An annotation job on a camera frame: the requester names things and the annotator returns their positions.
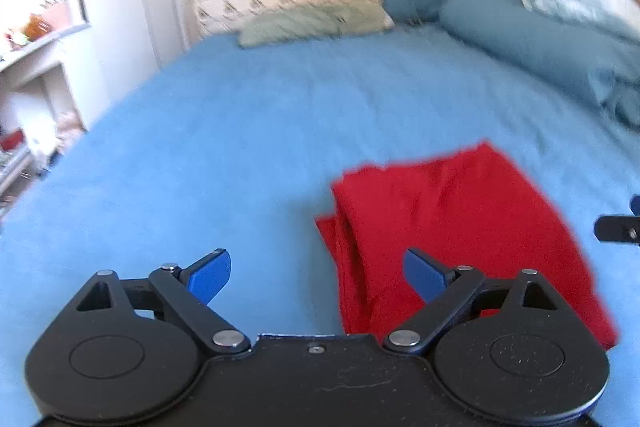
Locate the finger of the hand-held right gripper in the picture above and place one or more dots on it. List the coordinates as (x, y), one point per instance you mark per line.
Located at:
(617, 231)
(636, 205)

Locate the red knit sweater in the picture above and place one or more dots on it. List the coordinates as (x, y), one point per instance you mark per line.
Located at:
(450, 207)

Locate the teal duvet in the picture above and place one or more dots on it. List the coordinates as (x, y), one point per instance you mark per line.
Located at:
(530, 37)

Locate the orange plush toy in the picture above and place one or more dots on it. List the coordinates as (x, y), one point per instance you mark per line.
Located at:
(37, 27)

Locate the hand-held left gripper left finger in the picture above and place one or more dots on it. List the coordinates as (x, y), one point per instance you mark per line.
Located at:
(210, 278)

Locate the bed with blue sheet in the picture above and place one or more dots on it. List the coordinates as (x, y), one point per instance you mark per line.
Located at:
(225, 147)

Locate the white shelf unit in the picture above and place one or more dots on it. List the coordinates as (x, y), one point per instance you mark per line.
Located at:
(40, 77)

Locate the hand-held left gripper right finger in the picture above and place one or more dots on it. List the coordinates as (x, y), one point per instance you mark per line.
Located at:
(425, 276)

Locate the beige plush toy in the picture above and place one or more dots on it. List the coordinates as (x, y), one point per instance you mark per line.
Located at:
(69, 129)

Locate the pink storage box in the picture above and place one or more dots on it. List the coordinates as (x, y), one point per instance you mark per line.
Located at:
(56, 14)

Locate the green pillow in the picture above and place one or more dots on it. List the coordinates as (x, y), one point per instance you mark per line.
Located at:
(310, 24)

